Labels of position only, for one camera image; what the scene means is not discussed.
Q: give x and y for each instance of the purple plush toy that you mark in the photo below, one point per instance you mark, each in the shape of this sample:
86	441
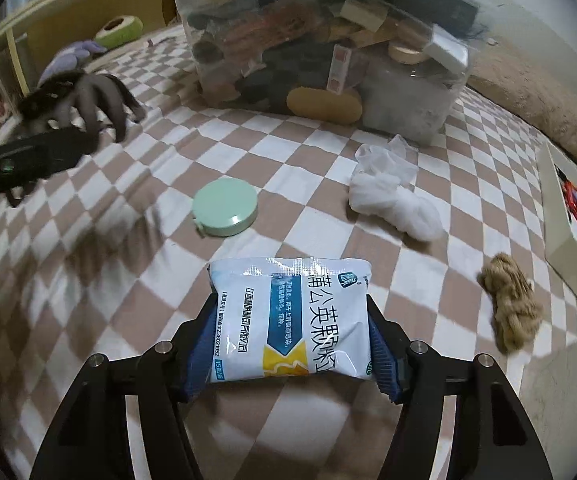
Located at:
68	57

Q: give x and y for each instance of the blue white medicine sachet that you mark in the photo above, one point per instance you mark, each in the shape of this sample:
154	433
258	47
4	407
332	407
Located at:
288	320

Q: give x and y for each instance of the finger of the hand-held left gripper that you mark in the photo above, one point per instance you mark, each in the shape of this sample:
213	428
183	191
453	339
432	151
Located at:
23	160

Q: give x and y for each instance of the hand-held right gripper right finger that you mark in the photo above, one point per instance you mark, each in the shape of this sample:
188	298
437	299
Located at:
386	365

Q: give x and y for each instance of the clear plastic storage bin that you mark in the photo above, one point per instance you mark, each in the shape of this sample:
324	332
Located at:
328	45

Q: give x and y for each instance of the flat black box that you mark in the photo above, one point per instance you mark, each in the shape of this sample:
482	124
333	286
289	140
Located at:
433	2

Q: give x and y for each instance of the wooden bedside shelf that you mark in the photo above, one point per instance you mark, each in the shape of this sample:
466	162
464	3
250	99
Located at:
68	15

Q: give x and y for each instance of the brown textured quilt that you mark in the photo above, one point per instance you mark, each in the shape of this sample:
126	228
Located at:
533	85

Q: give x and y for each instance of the round green tape measure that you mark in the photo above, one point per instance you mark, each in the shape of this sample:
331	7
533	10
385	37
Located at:
226	207

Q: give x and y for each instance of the avocado plush toy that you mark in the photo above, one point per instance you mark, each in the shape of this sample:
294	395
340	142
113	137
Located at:
118	30

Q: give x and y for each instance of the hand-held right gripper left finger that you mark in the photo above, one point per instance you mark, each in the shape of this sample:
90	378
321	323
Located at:
198	365

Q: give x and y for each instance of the shallow white tray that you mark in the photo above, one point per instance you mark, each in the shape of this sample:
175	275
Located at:
563	250

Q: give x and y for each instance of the white mesh cloth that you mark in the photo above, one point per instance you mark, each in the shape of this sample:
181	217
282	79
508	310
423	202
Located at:
393	200

